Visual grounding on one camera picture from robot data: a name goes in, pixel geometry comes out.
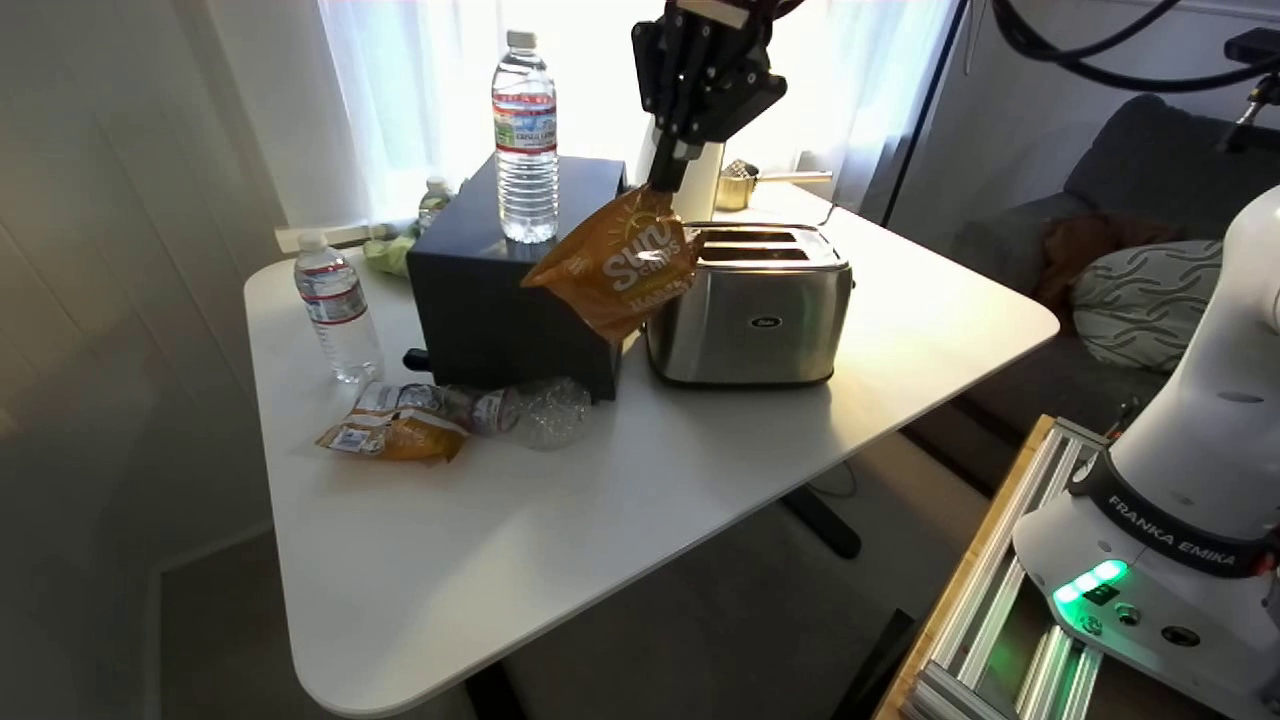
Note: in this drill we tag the water bottle on table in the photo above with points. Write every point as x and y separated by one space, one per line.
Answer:
337 310

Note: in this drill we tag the crumpled clear plastic wrapper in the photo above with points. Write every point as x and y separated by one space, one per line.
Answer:
540 415

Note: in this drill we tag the small orange snack packet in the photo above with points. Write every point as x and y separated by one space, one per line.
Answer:
398 439

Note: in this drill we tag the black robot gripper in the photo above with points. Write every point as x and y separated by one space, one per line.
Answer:
704 73

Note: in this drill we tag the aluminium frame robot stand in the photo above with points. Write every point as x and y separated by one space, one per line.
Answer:
995 651

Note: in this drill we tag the silver two-slot toaster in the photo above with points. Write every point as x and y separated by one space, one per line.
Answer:
767 310

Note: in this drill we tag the water bottle on oven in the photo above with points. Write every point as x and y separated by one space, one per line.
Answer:
525 142

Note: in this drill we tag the patterned grey pillow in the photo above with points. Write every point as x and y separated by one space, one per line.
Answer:
1142 304

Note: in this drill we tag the small glass jar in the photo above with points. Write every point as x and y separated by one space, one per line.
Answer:
738 181

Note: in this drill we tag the dark grey sofa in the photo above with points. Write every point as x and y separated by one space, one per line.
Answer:
1153 181

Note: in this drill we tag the white paper towel roll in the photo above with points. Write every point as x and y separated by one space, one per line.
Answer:
699 194

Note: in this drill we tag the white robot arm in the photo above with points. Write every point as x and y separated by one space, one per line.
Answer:
1163 555

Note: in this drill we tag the black toaster oven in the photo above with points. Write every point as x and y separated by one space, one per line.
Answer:
482 325

